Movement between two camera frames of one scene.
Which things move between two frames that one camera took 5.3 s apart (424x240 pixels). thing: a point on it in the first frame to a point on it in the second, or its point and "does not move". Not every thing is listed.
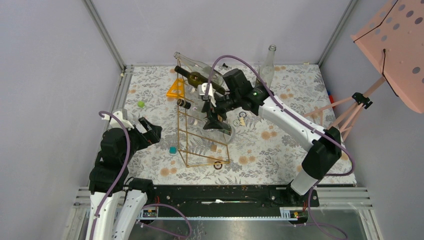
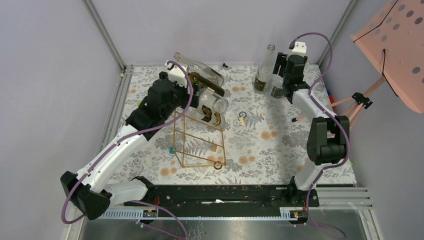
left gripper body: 140,140 to 181,95
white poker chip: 236,122 does not move
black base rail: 229,200 does not move
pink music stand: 394,44 does not move
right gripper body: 221,105 to 281,60
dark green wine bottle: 195,79 does not move
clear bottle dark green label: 225,135 to 276,91
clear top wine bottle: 194,65 does not move
